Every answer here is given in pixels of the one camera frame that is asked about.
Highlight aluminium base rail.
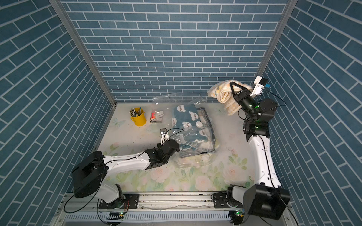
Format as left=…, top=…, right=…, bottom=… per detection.
left=51, top=192, right=297, bottom=226

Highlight aluminium corner post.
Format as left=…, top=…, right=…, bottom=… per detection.
left=255, top=0, right=298, bottom=76
left=49, top=0, right=117, bottom=107

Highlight white plastic bag clip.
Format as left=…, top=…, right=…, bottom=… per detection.
left=154, top=111, right=164, bottom=118

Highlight blue cloud pattern blanket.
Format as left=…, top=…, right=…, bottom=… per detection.
left=171, top=104, right=217, bottom=158

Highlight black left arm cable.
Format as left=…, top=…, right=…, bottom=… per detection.
left=63, top=128, right=184, bottom=214

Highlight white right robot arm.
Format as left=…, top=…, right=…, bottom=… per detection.
left=226, top=82, right=290, bottom=220

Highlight highlighter marker pack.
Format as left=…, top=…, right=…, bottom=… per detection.
left=150, top=111, right=164, bottom=123

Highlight orange checkered sunflower blanket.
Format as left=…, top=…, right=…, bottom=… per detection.
left=207, top=80, right=253, bottom=115

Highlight pens in bucket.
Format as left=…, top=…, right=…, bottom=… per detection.
left=130, top=107, right=143, bottom=117

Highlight left aluminium corner post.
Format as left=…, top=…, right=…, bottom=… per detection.
left=49, top=0, right=117, bottom=107

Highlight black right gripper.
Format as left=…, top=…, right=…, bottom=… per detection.
left=229, top=85, right=256, bottom=124

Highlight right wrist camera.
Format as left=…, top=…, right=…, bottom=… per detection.
left=250, top=76, right=270, bottom=98

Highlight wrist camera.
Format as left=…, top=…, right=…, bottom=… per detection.
left=160, top=128, right=167, bottom=145
left=250, top=76, right=270, bottom=98

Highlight right aluminium corner post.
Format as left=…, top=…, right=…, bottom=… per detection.
left=255, top=0, right=298, bottom=76

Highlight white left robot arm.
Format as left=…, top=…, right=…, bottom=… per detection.
left=72, top=139, right=180, bottom=204

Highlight black right camera cable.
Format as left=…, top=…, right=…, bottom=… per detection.
left=264, top=89, right=288, bottom=109

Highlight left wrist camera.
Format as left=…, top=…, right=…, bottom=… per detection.
left=160, top=128, right=167, bottom=145

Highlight clear plastic vacuum bag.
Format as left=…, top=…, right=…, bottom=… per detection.
left=152, top=93, right=219, bottom=168

